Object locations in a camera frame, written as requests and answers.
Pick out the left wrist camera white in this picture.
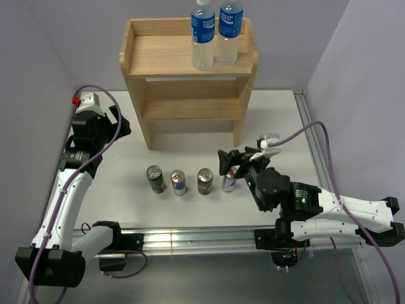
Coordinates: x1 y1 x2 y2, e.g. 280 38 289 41
72 92 104 116

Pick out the wooden two-tier shelf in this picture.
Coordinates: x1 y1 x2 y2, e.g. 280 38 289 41
119 18 259 149

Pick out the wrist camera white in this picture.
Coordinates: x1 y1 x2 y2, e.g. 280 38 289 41
249 133 282 162
72 92 104 116

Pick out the Pocari Sweat bottle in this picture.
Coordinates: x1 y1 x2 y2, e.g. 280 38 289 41
217 0 244 65
190 0 215 70

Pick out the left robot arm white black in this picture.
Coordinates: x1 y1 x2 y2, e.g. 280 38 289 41
15 106 131 288

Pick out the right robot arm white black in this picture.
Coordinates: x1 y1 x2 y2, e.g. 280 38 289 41
218 147 404 250

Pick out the black gold can left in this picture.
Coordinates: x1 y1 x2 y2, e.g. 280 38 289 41
146 165 166 194

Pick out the black gold can right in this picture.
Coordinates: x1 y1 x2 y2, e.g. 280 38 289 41
197 168 213 195

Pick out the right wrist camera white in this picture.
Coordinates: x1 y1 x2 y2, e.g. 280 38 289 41
249 133 282 162

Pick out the aluminium side rail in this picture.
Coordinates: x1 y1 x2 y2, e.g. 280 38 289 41
293 90 333 193

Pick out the black gold can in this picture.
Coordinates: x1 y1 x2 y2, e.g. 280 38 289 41
146 165 166 194
197 168 213 195

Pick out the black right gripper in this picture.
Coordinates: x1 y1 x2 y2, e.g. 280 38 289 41
218 146 270 211

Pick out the aluminium mounting rail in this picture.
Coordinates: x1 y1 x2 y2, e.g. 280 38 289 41
30 221 363 259

